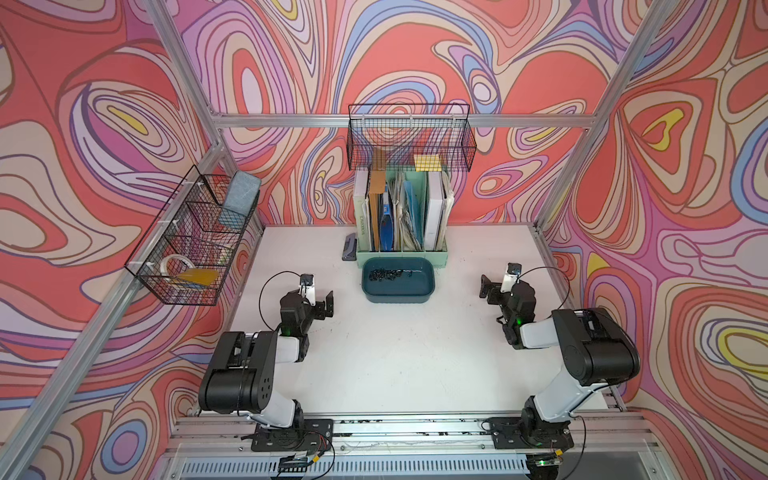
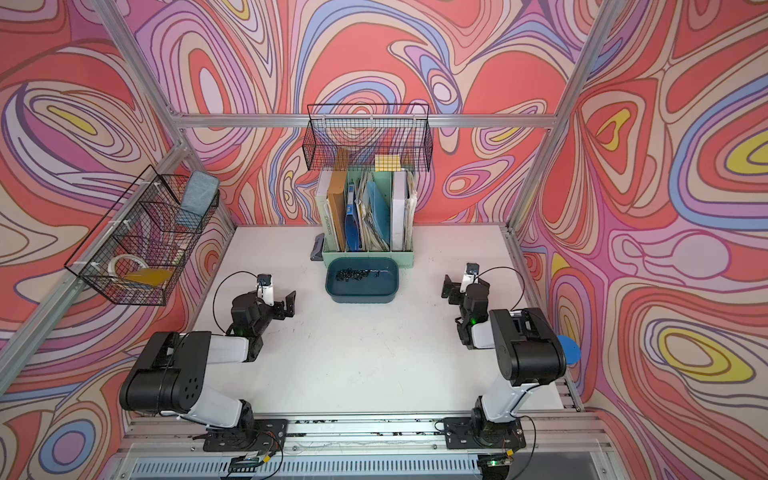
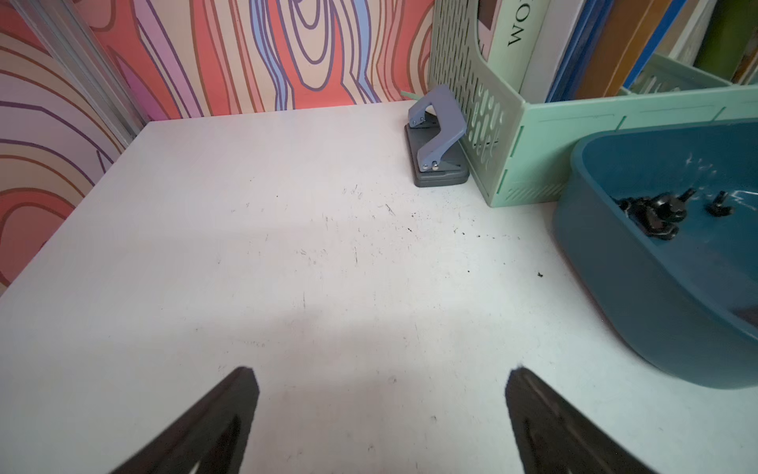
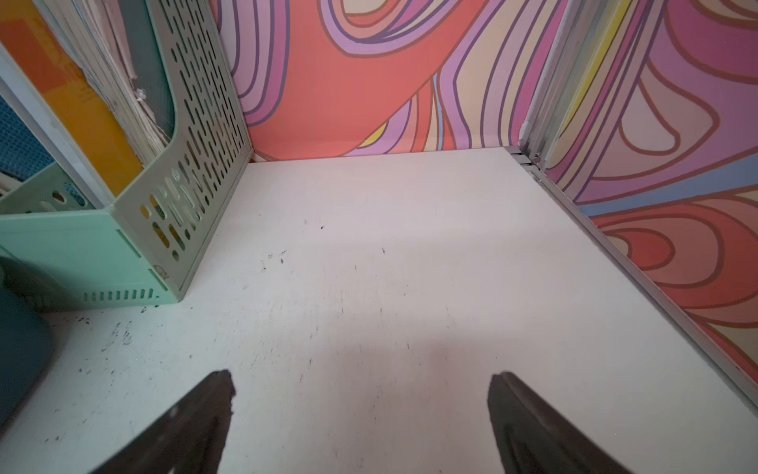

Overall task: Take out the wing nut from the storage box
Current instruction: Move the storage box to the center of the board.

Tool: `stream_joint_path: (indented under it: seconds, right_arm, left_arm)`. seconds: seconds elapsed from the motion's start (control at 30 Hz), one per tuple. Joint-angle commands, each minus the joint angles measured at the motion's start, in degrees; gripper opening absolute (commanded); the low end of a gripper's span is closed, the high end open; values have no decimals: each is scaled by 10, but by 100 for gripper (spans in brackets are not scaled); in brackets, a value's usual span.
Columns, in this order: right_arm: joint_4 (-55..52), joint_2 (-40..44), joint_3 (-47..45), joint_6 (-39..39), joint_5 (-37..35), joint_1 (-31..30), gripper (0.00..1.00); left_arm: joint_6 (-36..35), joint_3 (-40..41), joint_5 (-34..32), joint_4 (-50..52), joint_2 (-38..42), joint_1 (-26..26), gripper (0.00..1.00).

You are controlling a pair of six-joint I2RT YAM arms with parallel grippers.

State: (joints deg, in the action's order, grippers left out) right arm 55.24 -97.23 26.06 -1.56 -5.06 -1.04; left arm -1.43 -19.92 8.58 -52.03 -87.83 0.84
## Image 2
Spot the teal plastic storage tray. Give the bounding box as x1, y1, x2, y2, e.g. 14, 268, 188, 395
325, 257, 399, 304

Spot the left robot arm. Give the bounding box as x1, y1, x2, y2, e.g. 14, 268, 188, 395
119, 291, 296, 451

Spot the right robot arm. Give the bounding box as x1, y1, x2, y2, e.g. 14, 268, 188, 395
441, 273, 567, 448

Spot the pile of black wing nuts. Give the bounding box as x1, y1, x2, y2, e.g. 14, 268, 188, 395
334, 268, 381, 282

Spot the grey stapler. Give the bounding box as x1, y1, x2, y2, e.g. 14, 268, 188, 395
310, 233, 325, 262

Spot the blue folder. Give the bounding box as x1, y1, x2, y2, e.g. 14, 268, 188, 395
344, 200, 362, 252

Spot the white binder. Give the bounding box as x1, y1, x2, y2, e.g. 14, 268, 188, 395
390, 171, 408, 251

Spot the brown folder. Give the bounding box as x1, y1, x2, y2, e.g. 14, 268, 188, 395
327, 170, 347, 252

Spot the mint green file organizer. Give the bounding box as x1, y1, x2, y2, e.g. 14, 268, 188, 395
315, 167, 418, 269

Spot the yellow pad in basket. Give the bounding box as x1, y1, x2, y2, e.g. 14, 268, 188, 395
123, 268, 173, 288

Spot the blue lid clear jar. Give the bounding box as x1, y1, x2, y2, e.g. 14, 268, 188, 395
558, 335, 582, 366

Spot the yellow sticky note pad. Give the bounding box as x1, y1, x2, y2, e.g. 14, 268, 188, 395
374, 154, 402, 172

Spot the grey blue sponge block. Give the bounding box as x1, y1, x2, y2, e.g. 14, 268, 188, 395
181, 171, 220, 216

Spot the white tape roll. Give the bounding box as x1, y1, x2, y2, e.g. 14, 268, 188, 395
107, 254, 148, 278

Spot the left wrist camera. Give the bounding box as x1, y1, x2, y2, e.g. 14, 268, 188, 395
256, 273, 275, 306

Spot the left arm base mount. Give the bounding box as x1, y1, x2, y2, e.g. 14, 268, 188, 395
203, 419, 288, 453

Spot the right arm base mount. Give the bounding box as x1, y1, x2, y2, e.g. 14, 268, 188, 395
440, 417, 527, 451

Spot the black wire basket left wall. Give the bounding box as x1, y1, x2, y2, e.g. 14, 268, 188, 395
65, 166, 220, 306

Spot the black wire basket wall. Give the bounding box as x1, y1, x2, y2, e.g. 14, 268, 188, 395
65, 166, 220, 306
302, 101, 434, 172

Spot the black wire basket back wall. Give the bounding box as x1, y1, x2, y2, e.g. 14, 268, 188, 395
302, 101, 434, 172

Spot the aluminium front rail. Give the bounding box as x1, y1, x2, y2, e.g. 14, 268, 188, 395
100, 410, 629, 479

